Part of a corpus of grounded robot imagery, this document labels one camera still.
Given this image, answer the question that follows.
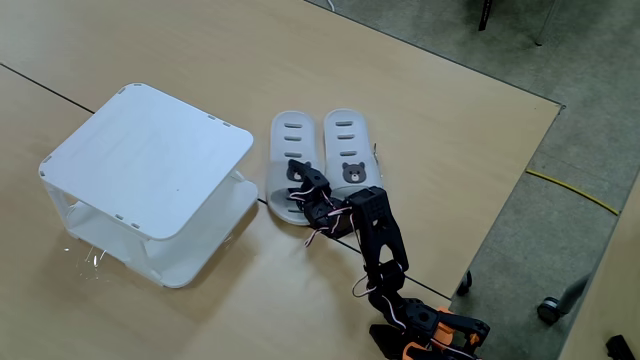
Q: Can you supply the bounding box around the white bear slipper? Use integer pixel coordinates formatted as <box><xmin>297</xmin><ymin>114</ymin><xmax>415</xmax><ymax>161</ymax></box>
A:
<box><xmin>264</xmin><ymin>110</ymin><xmax>326</xmax><ymax>227</ymax></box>
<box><xmin>322</xmin><ymin>107</ymin><xmax>384</xmax><ymax>204</ymax></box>

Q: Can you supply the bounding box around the white plastic shelf box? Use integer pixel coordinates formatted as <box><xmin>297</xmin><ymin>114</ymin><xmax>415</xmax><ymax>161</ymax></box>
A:
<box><xmin>38</xmin><ymin>82</ymin><xmax>260</xmax><ymax>290</ymax></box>

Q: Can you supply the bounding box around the black caster wheel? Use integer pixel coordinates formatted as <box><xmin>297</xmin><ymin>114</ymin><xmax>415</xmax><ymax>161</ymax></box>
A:
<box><xmin>455</xmin><ymin>270</ymin><xmax>474</xmax><ymax>297</ymax></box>

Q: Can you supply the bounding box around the black chair leg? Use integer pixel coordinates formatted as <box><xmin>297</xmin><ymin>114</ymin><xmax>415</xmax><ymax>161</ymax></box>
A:
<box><xmin>477</xmin><ymin>0</ymin><xmax>495</xmax><ymax>32</ymax></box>

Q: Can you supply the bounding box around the grey caster wheel with leg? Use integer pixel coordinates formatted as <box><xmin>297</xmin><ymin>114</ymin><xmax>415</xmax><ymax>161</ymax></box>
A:
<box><xmin>536</xmin><ymin>272</ymin><xmax>592</xmax><ymax>326</ymax></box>

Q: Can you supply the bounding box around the grey metal leg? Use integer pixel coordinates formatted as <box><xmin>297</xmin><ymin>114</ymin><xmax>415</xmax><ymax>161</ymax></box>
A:
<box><xmin>532</xmin><ymin>0</ymin><xmax>560</xmax><ymax>47</ymax></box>

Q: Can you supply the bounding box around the black floor object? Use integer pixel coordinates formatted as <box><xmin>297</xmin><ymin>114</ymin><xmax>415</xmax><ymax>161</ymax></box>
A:
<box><xmin>605</xmin><ymin>334</ymin><xmax>637</xmax><ymax>360</ymax></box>

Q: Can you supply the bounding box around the silver twist tie wire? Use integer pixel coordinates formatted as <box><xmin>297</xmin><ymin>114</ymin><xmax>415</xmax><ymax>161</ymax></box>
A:
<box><xmin>372</xmin><ymin>142</ymin><xmax>385</xmax><ymax>189</ymax></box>

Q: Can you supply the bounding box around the yellow floor cable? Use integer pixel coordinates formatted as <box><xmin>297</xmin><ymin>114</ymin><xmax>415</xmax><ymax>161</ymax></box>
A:
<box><xmin>524</xmin><ymin>169</ymin><xmax>621</xmax><ymax>218</ymax></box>

